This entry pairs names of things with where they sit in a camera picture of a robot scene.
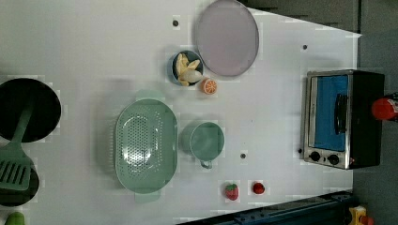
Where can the orange half toy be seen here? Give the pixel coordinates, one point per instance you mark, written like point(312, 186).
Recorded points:
point(209, 86)

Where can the green metal cup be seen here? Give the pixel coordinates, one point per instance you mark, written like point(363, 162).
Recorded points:
point(204, 141)

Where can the lime green handle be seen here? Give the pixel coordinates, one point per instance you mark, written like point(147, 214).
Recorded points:
point(15, 218)

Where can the red ketchup bottle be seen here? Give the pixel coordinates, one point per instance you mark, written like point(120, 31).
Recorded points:
point(386, 108)

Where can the yellow red toy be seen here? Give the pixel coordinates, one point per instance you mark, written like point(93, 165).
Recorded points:
point(359, 216)

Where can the blue crate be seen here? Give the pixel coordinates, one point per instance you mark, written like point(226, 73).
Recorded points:
point(328, 209)

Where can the grey round plate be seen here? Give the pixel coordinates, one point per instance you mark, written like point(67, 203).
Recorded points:
point(227, 37)

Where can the green slotted spatula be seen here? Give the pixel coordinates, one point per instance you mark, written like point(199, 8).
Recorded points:
point(15, 164)

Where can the blue bowl with banana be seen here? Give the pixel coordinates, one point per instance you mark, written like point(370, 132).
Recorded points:
point(187, 68)

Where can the red strawberry toy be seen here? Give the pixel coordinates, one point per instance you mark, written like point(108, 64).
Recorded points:
point(231, 192)

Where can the green oval colander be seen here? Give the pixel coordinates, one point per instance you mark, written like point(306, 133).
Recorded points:
point(146, 142)

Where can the red tomato toy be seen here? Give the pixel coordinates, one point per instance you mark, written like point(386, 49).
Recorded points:
point(258, 188)

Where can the black toaster oven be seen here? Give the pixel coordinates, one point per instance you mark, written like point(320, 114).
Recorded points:
point(340, 130)

